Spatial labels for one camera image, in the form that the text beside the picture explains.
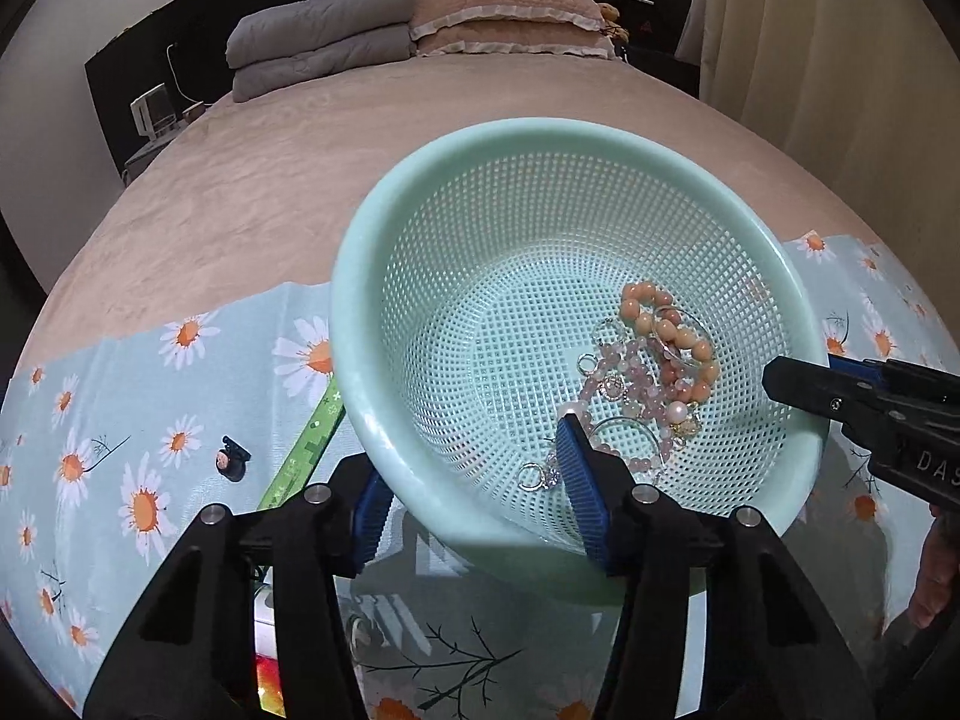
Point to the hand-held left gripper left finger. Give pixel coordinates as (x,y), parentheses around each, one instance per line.
(367,521)

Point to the silver bangle with crystal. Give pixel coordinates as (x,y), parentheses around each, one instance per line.
(534,477)

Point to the black headboard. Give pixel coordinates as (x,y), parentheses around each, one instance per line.
(127,67)

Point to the cream curtain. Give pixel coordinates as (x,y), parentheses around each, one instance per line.
(840,52)

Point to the white power adapter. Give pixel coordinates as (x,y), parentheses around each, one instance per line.
(191,110)

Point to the brown teddy bear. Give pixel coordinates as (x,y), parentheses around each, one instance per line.
(611,11)

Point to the blue daisy print cloth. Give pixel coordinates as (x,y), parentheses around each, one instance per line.
(112,427)

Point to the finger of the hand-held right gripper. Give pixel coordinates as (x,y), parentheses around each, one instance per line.
(862,367)
(810,390)

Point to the small white case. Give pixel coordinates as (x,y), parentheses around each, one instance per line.
(264,615)

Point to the green plastic basket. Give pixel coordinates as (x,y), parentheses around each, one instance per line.
(465,240)

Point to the person's right hand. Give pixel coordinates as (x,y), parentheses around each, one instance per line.
(934,577)

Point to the pearl earring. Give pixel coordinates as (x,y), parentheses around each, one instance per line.
(679,412)

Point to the bedside table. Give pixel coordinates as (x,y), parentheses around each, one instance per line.
(139,161)

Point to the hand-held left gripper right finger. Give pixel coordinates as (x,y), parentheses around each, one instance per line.
(577,480)

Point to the beige bed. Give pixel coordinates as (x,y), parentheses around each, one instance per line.
(262,187)

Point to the white bedside appliance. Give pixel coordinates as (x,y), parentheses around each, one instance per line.
(150,112)

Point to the small black figurine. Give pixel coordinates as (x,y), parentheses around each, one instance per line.
(229,461)

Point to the grey folded duvet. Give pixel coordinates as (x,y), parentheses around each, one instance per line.
(315,37)

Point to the green patterned ribbon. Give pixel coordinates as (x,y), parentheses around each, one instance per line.
(307,450)

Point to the orange glass ball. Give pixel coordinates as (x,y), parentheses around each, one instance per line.
(268,682)

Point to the black bedside cabinet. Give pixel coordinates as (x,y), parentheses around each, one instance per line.
(667,67)

